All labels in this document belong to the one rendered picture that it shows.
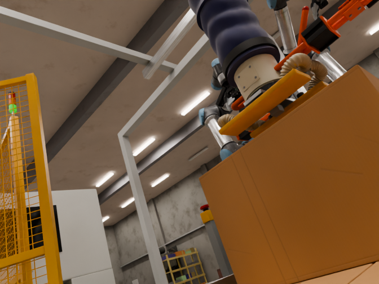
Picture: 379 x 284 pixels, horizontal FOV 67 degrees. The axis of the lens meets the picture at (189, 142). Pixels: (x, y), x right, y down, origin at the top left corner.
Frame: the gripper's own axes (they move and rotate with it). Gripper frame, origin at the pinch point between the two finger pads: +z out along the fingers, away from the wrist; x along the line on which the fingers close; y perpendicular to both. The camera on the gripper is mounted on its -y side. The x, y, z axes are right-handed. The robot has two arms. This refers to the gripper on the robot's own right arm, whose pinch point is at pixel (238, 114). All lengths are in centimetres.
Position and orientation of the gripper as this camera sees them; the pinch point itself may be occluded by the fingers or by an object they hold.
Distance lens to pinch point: 152.2
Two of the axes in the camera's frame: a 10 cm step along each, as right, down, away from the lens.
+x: 7.4, 0.5, 6.7
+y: 5.9, -5.2, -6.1
